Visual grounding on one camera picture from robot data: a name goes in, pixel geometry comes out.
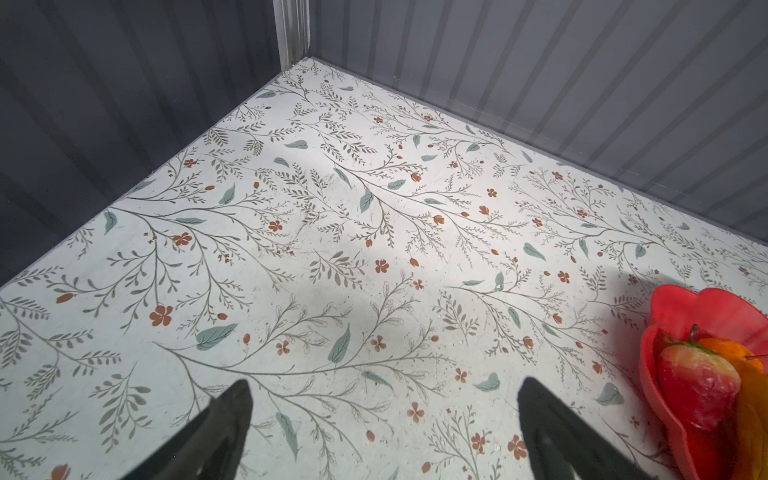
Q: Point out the orange persimmon fruit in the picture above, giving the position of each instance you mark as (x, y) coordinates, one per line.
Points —
(751, 421)

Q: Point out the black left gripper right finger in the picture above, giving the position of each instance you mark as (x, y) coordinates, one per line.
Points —
(561, 445)

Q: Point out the red flower-shaped fruit bowl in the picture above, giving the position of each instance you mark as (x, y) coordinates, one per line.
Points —
(674, 311)

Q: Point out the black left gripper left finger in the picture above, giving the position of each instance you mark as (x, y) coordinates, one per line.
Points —
(210, 446)

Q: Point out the small orange mandarin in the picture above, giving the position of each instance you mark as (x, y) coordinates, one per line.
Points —
(742, 359)

